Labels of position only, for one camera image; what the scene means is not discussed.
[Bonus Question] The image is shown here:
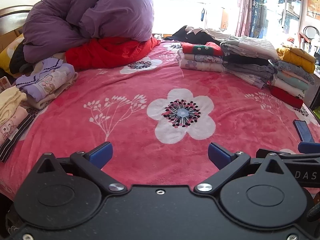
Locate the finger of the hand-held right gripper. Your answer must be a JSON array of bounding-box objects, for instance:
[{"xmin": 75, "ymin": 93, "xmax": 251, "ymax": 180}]
[
  {"xmin": 256, "ymin": 141, "xmax": 320, "ymax": 161},
  {"xmin": 292, "ymin": 119, "xmax": 315, "ymax": 143}
]

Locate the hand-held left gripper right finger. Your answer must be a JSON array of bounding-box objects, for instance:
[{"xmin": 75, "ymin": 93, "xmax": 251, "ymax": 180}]
[{"xmin": 194, "ymin": 142, "xmax": 288, "ymax": 194}]

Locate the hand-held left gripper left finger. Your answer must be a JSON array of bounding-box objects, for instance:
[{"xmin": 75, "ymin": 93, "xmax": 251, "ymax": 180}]
[{"xmin": 37, "ymin": 141, "xmax": 128, "ymax": 194}]

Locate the red folded garment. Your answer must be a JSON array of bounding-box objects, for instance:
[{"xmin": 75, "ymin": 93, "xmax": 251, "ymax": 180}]
[{"xmin": 269, "ymin": 86, "xmax": 304, "ymax": 109}]

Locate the white printed folded garment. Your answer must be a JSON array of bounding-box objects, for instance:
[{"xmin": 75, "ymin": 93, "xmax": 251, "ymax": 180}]
[{"xmin": 271, "ymin": 78, "xmax": 306, "ymax": 98}]

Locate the mint green folded garment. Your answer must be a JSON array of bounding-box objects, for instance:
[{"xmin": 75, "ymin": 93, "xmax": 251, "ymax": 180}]
[{"xmin": 274, "ymin": 70, "xmax": 310, "ymax": 91}]

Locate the grey blue folded garment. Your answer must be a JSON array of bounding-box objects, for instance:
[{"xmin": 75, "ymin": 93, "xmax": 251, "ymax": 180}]
[{"xmin": 271, "ymin": 60, "xmax": 316, "ymax": 85}]

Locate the pink floral blanket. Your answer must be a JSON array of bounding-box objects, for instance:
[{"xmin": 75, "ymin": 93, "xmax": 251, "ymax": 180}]
[{"xmin": 0, "ymin": 39, "xmax": 320, "ymax": 201}]

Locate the yellow folded jacket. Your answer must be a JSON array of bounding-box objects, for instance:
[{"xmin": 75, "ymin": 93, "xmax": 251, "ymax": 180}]
[{"xmin": 276, "ymin": 45, "xmax": 317, "ymax": 74}]

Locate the white lavender floral garment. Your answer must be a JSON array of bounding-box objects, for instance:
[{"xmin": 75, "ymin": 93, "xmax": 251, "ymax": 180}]
[{"xmin": 177, "ymin": 59, "xmax": 226, "ymax": 73}]

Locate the pink cartoon folded garment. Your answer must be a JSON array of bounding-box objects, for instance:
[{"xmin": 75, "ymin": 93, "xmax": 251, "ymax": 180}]
[{"xmin": 0, "ymin": 106, "xmax": 35, "ymax": 163}]

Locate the black folded garment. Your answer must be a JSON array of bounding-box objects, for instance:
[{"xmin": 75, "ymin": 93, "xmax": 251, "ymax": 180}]
[{"xmin": 222, "ymin": 54, "xmax": 271, "ymax": 67}]

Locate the lavender folded garment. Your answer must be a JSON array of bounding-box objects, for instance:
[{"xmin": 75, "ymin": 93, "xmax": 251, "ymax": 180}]
[{"xmin": 16, "ymin": 57, "xmax": 76, "ymax": 98}]

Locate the grey floral folded garment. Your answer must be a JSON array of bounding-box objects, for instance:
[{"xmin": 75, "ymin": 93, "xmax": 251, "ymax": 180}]
[{"xmin": 178, "ymin": 53, "xmax": 223, "ymax": 65}]

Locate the round mirror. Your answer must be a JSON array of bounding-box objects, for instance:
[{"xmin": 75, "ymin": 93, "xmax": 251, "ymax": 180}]
[{"xmin": 303, "ymin": 25, "xmax": 320, "ymax": 40}]

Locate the white grey quilted folded garment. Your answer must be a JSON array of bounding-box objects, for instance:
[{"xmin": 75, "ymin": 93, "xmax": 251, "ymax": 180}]
[{"xmin": 220, "ymin": 36, "xmax": 279, "ymax": 61}]

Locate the red quilt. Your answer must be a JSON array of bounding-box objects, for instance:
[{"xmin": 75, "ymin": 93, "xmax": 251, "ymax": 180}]
[{"xmin": 65, "ymin": 36, "xmax": 161, "ymax": 72}]

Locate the cream yellow folded garment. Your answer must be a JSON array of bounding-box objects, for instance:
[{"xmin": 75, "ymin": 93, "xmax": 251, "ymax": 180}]
[{"xmin": 0, "ymin": 86, "xmax": 28, "ymax": 126}]

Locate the red green knitted sweater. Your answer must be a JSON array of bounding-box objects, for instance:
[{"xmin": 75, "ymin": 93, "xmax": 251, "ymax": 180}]
[{"xmin": 180, "ymin": 42, "xmax": 224, "ymax": 57}]

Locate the dark clothing pile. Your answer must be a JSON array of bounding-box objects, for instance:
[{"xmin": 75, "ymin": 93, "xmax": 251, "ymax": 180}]
[{"xmin": 164, "ymin": 25, "xmax": 236, "ymax": 46}]

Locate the blue hanging banner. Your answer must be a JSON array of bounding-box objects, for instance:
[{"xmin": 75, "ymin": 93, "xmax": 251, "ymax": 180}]
[{"xmin": 249, "ymin": 0, "xmax": 268, "ymax": 38}]

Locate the yellow pillow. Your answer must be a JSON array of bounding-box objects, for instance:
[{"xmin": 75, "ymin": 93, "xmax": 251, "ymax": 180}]
[{"xmin": 0, "ymin": 34, "xmax": 25, "ymax": 75}]

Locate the orange box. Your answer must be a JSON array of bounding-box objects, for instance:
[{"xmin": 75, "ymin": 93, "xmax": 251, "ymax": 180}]
[{"xmin": 221, "ymin": 7, "xmax": 237, "ymax": 31}]

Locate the pink curtain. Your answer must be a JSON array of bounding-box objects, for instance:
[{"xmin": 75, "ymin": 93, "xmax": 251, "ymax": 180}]
[{"xmin": 235, "ymin": 0, "xmax": 253, "ymax": 38}]

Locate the purple duvet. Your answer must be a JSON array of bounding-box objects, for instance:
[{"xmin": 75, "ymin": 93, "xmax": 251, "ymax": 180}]
[{"xmin": 22, "ymin": 0, "xmax": 154, "ymax": 64}]

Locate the wooden headboard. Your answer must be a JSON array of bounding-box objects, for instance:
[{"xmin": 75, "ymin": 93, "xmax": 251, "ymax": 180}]
[{"xmin": 0, "ymin": 5, "xmax": 34, "ymax": 53}]

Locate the wall poster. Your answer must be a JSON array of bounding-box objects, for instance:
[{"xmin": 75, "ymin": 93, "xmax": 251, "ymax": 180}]
[{"xmin": 306, "ymin": 0, "xmax": 320, "ymax": 21}]

